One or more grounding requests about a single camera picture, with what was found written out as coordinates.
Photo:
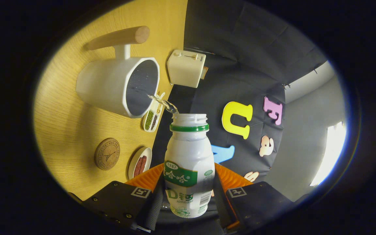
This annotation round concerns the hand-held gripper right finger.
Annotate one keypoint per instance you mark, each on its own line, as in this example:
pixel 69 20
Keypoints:
pixel 259 199

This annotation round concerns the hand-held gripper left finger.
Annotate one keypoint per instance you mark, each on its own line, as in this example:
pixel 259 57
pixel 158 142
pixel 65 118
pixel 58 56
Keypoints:
pixel 119 199

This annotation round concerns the round wooden coaster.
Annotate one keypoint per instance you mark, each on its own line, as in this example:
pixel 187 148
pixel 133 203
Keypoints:
pixel 107 154

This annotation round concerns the white juice bottle green label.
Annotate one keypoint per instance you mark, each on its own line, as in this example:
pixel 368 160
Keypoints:
pixel 188 153

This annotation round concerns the clear juice stream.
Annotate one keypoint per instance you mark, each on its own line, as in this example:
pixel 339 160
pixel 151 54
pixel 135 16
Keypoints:
pixel 165 103

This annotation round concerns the red-brown meat slice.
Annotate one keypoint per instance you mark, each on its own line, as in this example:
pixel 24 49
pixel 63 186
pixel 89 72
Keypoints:
pixel 137 168
pixel 144 163

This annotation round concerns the white round plate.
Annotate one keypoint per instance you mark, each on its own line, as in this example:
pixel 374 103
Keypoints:
pixel 132 164

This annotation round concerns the white divided dish with beans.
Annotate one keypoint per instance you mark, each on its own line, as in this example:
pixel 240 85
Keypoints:
pixel 148 120

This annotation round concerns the ceiling light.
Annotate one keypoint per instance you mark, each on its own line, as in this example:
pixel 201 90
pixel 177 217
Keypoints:
pixel 331 153

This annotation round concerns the wooden table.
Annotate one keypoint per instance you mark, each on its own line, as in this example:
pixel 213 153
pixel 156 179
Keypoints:
pixel 67 130

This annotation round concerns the brown toast slice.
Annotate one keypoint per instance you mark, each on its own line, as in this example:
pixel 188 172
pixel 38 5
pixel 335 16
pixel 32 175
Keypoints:
pixel 204 72

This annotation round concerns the cream toaster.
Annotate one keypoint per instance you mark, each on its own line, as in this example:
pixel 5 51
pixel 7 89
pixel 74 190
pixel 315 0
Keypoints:
pixel 184 70

